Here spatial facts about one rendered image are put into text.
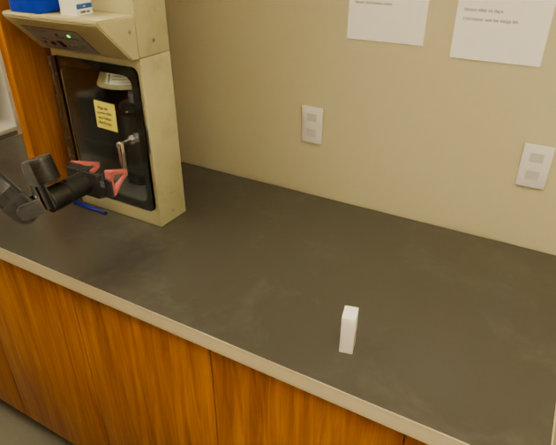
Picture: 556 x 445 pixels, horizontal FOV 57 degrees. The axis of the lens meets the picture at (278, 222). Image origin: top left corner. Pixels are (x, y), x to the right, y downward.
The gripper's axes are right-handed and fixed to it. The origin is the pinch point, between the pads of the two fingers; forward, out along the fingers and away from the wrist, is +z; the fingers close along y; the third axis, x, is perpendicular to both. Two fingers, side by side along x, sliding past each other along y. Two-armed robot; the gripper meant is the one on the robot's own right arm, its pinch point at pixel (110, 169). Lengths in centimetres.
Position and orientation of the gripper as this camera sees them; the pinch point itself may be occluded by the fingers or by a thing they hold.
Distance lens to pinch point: 139.0
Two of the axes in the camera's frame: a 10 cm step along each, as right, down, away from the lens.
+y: -8.7, -2.4, 4.2
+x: 0.1, 8.6, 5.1
